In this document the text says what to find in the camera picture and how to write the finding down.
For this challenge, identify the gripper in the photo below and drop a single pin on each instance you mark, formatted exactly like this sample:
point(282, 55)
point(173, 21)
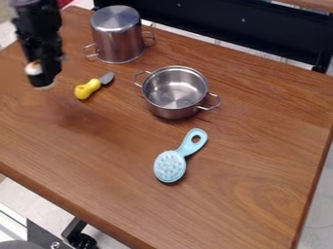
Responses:
point(41, 42)

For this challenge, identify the white and black toy sushi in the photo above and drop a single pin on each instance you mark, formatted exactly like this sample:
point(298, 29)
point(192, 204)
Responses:
point(37, 78)

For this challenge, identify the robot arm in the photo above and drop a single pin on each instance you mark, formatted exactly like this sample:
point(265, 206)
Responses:
point(37, 9)

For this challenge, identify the tall silver pot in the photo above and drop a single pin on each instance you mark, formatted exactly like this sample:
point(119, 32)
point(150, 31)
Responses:
point(117, 32)

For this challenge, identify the shallow silver pot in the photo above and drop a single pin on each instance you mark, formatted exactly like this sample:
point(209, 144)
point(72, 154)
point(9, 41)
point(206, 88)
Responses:
point(175, 92)

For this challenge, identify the light blue brush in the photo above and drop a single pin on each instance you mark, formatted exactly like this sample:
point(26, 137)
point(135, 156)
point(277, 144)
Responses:
point(171, 165)

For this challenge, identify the black table leg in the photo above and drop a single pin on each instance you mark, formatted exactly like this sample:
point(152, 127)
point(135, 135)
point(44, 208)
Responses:
point(73, 235)

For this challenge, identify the black metal frame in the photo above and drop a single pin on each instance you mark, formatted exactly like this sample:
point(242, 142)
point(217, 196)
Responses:
point(242, 22)

